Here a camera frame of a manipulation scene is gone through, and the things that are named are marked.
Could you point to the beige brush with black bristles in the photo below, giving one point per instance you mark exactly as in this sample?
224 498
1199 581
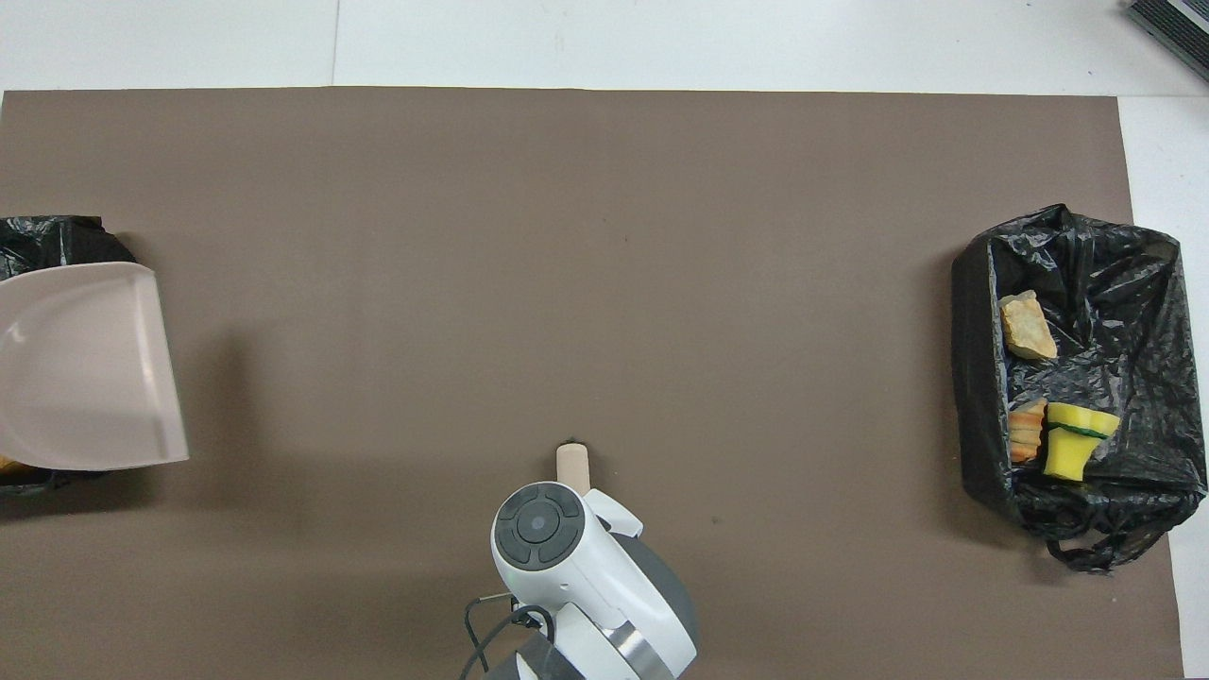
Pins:
573 465

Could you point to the pale beige foam chunk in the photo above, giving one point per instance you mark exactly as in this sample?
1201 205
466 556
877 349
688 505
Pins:
1028 329

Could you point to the striped orange bread piece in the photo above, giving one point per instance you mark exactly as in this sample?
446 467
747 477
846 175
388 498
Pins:
1028 433

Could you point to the yellow sponge wedge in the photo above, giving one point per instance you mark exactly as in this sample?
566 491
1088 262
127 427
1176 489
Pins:
1067 458

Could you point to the beige plastic dustpan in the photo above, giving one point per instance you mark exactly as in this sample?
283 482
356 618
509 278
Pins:
85 368

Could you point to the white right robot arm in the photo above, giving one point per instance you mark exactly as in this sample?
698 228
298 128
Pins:
576 567

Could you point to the left black trash bag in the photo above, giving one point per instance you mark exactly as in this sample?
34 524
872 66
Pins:
1115 283

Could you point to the black trash bag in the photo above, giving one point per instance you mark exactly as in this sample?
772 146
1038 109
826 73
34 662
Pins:
57 241
1115 283

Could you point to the right black trash bag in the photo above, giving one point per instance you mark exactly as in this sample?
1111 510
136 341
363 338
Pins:
57 241

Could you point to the brown table mat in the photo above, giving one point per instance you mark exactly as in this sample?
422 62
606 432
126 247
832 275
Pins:
567 236

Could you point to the dark grey ribbed object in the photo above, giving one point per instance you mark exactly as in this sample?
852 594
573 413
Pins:
1176 24

